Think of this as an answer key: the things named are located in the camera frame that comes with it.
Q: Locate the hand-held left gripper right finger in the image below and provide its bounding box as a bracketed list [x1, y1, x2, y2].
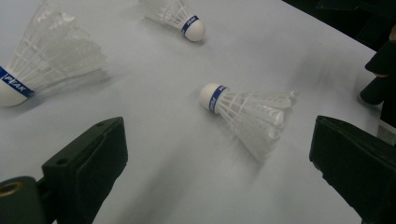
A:
[308, 115, 396, 224]

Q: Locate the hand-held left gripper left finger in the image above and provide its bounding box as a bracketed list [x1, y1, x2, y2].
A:
[41, 116, 129, 224]

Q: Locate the white shuttlecock blue band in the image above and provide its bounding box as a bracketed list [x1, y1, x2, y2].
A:
[199, 82, 300, 163]
[138, 0, 206, 43]
[0, 0, 107, 108]

